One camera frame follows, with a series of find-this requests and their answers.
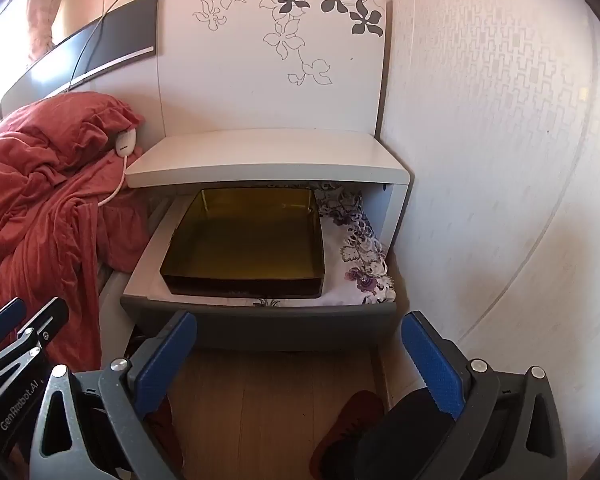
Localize person's leg in dark trousers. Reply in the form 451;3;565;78
325;387;459;480

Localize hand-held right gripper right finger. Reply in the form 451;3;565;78
401;311;568;480

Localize dark bed headboard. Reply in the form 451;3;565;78
0;0;166;126

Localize white corded controller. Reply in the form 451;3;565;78
97;130;137;207

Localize amber plastic box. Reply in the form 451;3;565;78
159;187;329;299

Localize red slipper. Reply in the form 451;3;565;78
310;391;386;467

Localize white purple floral cloth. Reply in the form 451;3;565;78
250;182;397;309

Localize white floral back panel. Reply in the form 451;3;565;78
157;0;388;142

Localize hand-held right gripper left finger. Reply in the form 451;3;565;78
30;310;198;480

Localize red blanket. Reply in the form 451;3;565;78
0;91;151;371

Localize pink curtain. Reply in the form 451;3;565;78
26;0;112;62

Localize thin dark cable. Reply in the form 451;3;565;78
69;0;148;93

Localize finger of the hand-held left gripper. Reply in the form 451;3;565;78
0;297;27;347
0;297;69;391

